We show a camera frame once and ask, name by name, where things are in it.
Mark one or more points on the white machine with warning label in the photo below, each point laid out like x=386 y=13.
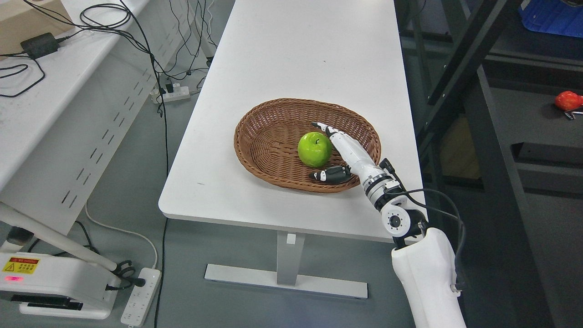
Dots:
x=83 y=285

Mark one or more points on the white pedestal table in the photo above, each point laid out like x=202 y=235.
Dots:
x=346 y=52

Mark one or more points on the brown wicker basket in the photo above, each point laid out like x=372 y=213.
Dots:
x=267 y=137

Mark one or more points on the white power strip far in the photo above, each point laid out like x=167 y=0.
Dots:
x=179 y=93

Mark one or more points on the black metal shelf rack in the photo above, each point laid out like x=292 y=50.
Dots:
x=482 y=88

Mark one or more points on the white power strip near machine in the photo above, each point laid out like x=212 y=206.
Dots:
x=141 y=298

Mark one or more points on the black power adapter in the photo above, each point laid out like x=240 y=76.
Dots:
x=40 y=45

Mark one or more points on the green apple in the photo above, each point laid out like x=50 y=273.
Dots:
x=314 y=149

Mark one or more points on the cardboard box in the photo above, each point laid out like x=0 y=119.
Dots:
x=19 y=22

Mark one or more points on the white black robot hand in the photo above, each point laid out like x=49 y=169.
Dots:
x=355 y=159

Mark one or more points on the red toy fruit on shelf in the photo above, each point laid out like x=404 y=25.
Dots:
x=568 y=101

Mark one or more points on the white desk with perforated panel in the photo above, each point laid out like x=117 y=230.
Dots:
x=59 y=135

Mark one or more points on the blue plastic crate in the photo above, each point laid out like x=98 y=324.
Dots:
x=556 y=17

